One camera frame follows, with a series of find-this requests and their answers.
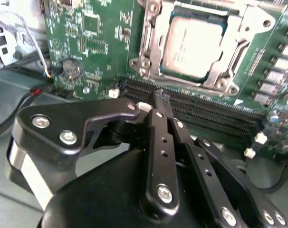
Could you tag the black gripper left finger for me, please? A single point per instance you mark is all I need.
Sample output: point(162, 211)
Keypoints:
point(63, 114)

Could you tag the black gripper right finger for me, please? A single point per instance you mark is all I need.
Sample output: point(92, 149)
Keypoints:
point(198, 165)

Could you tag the silver CPU green edge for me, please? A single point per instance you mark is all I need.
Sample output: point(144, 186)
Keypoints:
point(194, 45)

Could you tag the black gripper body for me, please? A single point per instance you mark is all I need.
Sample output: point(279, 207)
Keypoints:
point(98, 202)

